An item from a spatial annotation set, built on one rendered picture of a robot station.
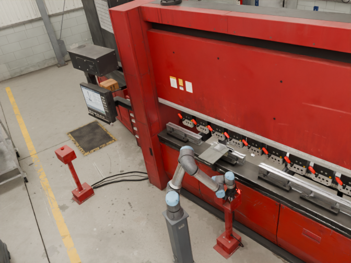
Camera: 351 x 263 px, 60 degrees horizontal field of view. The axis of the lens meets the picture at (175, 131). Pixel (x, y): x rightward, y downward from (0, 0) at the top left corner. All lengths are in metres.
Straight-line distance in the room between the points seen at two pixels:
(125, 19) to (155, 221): 2.28
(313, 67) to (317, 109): 0.30
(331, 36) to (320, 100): 0.44
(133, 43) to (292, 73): 1.52
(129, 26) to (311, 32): 1.61
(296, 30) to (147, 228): 2.66
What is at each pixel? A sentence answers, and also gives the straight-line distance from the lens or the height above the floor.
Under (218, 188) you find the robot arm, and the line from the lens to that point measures 2.54.
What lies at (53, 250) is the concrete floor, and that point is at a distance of 3.97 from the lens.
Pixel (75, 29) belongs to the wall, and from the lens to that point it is 9.19.
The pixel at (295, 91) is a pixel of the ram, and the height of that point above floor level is 1.83.
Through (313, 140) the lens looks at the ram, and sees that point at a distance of 2.44.
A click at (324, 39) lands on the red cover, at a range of 2.08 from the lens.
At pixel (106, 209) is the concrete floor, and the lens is 4.08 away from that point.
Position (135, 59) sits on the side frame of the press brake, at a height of 1.84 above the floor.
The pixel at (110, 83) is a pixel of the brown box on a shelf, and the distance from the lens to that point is 4.49.
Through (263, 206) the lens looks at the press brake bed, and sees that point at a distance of 3.04.
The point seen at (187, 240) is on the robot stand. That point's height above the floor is 0.44.
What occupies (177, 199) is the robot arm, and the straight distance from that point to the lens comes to 2.61.
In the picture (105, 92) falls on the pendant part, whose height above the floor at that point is 1.60.
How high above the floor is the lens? 2.91
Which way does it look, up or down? 35 degrees down
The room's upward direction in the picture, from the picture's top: 9 degrees counter-clockwise
